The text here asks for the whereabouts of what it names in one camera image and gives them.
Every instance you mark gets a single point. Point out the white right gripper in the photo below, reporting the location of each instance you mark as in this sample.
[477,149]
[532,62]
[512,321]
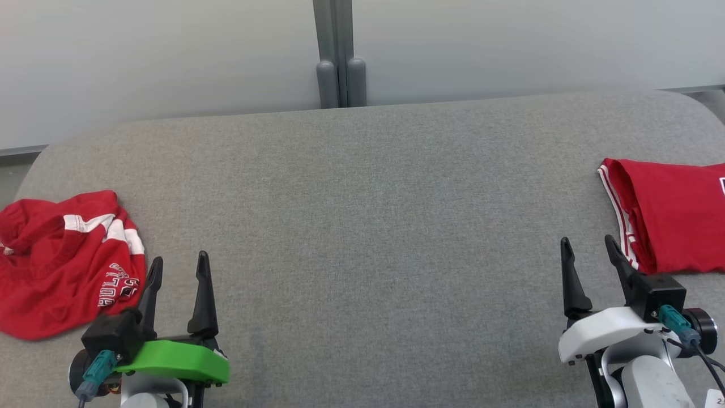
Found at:
[606,334]

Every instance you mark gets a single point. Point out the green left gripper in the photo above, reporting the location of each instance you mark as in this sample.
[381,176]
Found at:
[175,360]

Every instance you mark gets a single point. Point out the red and white jersey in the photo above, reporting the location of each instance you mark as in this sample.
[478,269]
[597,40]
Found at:
[674,221]

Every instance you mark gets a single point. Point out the red printed basketball shorts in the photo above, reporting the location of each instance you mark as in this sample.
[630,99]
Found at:
[51,272]

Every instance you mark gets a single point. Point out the white paper label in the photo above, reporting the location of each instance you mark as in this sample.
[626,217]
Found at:
[716,398]

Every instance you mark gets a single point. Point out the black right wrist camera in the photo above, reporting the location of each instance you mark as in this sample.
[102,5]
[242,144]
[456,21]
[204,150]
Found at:
[660,297]

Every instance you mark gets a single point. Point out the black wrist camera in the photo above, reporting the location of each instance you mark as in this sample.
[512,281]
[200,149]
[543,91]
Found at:
[660,297]
[110,334]

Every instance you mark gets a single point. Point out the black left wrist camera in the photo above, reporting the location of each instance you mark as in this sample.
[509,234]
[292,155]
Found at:
[110,334]

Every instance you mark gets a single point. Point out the grey wall post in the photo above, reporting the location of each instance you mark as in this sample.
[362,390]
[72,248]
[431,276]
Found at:
[340,56]

